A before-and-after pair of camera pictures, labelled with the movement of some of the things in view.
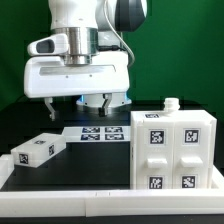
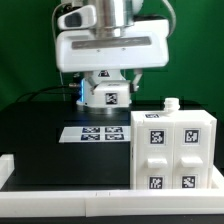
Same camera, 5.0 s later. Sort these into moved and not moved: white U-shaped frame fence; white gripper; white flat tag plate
Moved: white gripper
Not moved: white U-shaped frame fence; white flat tag plate
